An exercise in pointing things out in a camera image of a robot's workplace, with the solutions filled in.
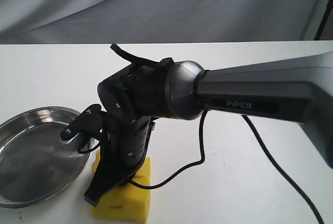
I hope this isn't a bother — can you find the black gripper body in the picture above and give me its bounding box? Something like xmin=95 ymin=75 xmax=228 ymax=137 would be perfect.
xmin=100 ymin=116 xmax=151 ymax=175

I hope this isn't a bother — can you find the yellow sponge block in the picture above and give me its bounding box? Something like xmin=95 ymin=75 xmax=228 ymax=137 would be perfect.
xmin=89 ymin=150 xmax=152 ymax=221

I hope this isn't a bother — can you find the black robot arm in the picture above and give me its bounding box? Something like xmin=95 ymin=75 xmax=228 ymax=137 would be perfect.
xmin=84 ymin=51 xmax=332 ymax=206

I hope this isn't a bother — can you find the round stainless steel pan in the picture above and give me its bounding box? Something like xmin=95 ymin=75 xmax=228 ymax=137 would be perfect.
xmin=1 ymin=106 xmax=90 ymax=208

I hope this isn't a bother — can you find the grey fabric backdrop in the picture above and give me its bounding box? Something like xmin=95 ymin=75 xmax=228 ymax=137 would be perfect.
xmin=1 ymin=0 xmax=328 ymax=44

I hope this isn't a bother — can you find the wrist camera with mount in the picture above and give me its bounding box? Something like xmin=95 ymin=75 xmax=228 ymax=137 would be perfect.
xmin=59 ymin=104 xmax=108 ymax=154

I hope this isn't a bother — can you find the black cable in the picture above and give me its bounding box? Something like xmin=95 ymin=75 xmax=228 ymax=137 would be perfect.
xmin=130 ymin=109 xmax=328 ymax=224

